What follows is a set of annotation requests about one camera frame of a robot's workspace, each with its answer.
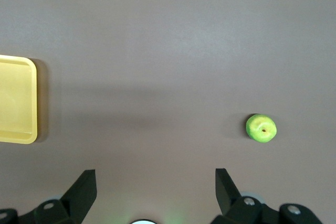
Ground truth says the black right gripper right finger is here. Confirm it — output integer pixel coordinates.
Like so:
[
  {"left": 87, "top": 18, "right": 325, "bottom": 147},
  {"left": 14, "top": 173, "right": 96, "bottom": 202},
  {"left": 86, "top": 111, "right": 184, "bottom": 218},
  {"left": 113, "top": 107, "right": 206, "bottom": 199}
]
[{"left": 209, "top": 168, "right": 322, "bottom": 224}]

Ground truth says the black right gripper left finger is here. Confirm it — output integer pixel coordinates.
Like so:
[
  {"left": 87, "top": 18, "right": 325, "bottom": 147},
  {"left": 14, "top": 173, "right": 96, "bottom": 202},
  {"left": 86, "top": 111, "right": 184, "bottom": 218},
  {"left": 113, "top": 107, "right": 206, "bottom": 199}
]
[{"left": 0, "top": 169, "right": 98, "bottom": 224}]

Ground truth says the green apple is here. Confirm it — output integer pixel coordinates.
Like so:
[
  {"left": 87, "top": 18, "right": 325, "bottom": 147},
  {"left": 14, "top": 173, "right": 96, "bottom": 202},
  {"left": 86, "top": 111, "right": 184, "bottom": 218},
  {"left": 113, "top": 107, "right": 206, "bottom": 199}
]
[{"left": 245, "top": 113, "right": 278, "bottom": 144}]

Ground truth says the yellow plastic tray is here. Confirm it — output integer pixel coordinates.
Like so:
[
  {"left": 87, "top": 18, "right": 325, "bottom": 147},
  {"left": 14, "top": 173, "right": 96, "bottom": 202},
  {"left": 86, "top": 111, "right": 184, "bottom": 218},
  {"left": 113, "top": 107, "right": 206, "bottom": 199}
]
[{"left": 0, "top": 55, "right": 38, "bottom": 145}]

